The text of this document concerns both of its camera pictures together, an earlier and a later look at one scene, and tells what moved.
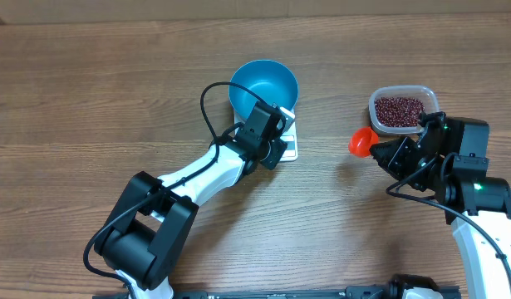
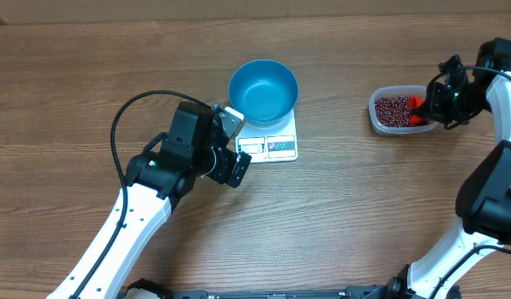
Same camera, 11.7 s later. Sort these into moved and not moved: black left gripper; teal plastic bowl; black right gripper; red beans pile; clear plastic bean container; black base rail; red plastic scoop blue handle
Moved: red plastic scoop blue handle; black left gripper; black right gripper
Not moved: teal plastic bowl; red beans pile; black base rail; clear plastic bean container
